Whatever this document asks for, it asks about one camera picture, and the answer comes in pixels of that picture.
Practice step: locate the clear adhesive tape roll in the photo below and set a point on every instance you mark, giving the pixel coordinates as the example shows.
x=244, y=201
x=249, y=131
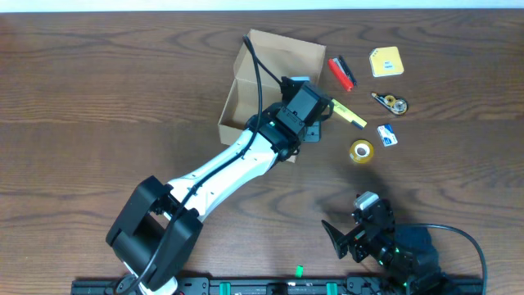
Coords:
x=361, y=151

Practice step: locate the yellow highlighter marker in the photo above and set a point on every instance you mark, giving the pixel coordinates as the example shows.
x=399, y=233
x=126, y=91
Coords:
x=348, y=114

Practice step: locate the small blue staples box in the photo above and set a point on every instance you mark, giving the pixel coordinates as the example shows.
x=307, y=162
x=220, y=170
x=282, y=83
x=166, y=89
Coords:
x=387, y=135

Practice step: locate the small green clip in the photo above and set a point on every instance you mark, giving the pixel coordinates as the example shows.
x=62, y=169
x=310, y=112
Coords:
x=299, y=271

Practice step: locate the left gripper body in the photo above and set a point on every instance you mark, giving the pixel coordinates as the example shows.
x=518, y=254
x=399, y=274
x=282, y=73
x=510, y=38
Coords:
x=312, y=133

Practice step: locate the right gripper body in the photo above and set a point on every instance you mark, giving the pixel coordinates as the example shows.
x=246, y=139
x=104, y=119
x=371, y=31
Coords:
x=352, y=239

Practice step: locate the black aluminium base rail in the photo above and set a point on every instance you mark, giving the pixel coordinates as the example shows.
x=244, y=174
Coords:
x=205, y=286

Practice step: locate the brown cardboard box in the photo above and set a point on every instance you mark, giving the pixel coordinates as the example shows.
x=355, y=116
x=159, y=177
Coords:
x=255, y=96

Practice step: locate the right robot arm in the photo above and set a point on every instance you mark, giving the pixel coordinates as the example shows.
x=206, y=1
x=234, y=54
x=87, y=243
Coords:
x=407, y=254

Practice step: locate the correction tape dispenser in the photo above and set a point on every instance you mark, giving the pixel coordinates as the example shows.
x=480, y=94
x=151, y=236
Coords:
x=396, y=105

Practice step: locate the yellow sticky note pad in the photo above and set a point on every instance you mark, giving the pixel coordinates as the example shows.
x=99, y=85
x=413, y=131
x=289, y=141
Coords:
x=386, y=62

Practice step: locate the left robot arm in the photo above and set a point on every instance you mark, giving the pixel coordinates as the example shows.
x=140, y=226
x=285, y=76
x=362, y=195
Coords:
x=159, y=225

